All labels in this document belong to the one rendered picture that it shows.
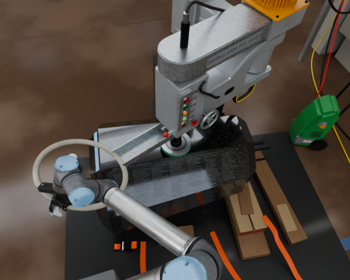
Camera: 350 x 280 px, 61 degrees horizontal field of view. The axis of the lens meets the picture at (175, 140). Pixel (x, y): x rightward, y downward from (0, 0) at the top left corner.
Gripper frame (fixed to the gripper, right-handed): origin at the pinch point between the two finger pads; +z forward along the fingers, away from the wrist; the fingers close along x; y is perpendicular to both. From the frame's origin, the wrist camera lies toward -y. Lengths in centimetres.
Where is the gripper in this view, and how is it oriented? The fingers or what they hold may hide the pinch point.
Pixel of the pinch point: (55, 210)
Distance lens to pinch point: 159.4
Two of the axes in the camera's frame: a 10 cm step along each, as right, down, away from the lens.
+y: 9.0, 4.4, -0.4
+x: 3.0, -5.4, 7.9
